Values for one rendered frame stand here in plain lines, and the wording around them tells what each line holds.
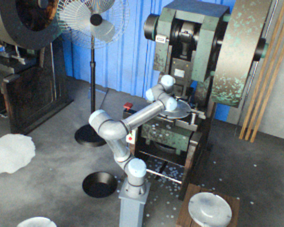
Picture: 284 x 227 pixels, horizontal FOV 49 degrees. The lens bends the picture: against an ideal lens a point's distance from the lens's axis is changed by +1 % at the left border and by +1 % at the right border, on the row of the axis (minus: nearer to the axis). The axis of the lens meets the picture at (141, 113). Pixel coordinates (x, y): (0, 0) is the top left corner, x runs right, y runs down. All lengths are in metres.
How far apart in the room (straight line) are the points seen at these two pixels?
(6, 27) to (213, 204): 2.01
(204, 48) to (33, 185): 1.81
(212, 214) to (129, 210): 0.56
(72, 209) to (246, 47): 1.78
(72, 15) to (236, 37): 1.34
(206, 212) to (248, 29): 1.20
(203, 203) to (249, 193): 0.83
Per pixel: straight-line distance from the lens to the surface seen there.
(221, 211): 2.31
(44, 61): 3.43
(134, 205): 2.19
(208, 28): 2.15
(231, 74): 1.90
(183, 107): 2.47
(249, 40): 1.86
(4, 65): 3.27
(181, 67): 2.32
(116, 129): 1.72
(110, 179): 2.83
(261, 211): 2.95
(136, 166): 2.03
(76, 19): 2.64
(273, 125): 3.84
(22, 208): 2.75
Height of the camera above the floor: 2.06
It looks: 33 degrees down
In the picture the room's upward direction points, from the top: 6 degrees clockwise
